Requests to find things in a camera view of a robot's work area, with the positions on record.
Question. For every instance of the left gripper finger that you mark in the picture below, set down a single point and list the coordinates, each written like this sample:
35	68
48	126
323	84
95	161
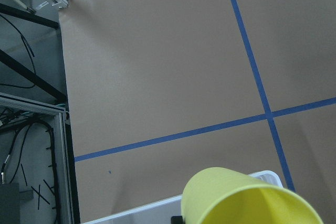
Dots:
177	220

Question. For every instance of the yellow plastic cup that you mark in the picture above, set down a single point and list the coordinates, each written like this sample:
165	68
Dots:
221	195

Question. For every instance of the clear plastic box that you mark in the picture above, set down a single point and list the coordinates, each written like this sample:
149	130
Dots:
156	212

